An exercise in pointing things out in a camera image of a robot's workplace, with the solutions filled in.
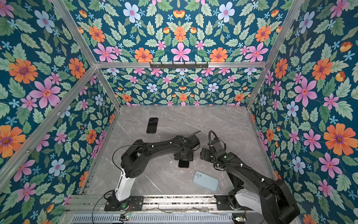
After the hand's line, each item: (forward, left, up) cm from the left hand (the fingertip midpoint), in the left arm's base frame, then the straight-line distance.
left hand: (190, 158), depth 88 cm
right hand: (0, -9, +4) cm, 10 cm away
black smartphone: (-3, +4, 0) cm, 5 cm away
